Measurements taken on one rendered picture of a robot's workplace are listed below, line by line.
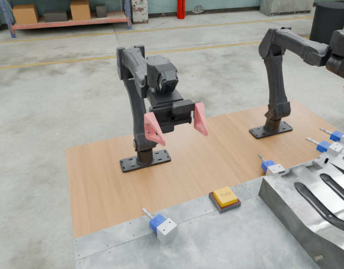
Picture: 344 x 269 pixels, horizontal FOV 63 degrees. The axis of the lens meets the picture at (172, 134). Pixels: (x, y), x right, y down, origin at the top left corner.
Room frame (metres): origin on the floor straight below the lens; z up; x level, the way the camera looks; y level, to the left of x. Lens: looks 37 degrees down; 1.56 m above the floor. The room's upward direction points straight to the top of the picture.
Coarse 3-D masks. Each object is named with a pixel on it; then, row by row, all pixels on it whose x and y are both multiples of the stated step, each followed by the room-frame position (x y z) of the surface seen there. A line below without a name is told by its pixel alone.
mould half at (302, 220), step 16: (320, 160) 0.74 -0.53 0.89; (272, 176) 0.66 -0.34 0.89; (304, 176) 0.66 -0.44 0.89; (336, 176) 0.66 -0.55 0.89; (272, 192) 0.60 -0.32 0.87; (288, 192) 0.59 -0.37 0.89; (320, 192) 0.59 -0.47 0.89; (272, 208) 0.59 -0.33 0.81; (288, 208) 0.54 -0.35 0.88; (304, 208) 0.53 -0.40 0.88; (336, 208) 0.53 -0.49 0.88; (288, 224) 0.52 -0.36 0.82; (304, 224) 0.48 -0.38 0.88; (320, 224) 0.47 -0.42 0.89; (304, 240) 0.46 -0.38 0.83; (320, 240) 0.42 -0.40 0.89; (336, 240) 0.41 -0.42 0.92; (336, 256) 0.38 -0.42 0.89
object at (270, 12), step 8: (264, 0) 6.39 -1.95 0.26; (272, 0) 6.13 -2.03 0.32; (280, 0) 6.15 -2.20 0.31; (288, 0) 6.20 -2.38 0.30; (296, 0) 6.25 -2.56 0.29; (304, 0) 6.30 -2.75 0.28; (312, 0) 6.35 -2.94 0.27; (264, 8) 6.34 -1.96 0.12; (272, 8) 6.12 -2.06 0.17; (280, 8) 6.16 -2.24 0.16; (288, 8) 6.21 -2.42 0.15; (296, 8) 6.26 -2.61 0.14; (304, 8) 6.32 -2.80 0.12; (272, 16) 6.15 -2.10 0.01
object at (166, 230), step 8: (144, 208) 0.57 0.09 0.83; (152, 216) 0.54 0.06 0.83; (160, 216) 0.53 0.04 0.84; (152, 224) 0.51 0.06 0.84; (160, 224) 0.51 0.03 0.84; (168, 224) 0.50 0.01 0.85; (176, 224) 0.50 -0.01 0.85; (160, 232) 0.47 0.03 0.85; (168, 232) 0.47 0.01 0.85; (176, 232) 0.49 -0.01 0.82; (160, 240) 0.47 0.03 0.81; (168, 240) 0.47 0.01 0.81
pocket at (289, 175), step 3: (288, 171) 0.69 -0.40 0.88; (291, 171) 0.69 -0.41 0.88; (279, 174) 0.68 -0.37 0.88; (282, 174) 0.68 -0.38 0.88; (285, 174) 0.68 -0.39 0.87; (288, 174) 0.69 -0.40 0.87; (291, 174) 0.68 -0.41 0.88; (294, 174) 0.67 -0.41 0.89; (282, 177) 0.68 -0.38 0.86; (285, 177) 0.68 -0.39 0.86; (288, 177) 0.68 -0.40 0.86; (291, 177) 0.68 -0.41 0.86; (294, 177) 0.67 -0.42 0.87; (297, 177) 0.66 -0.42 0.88; (285, 180) 0.66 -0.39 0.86
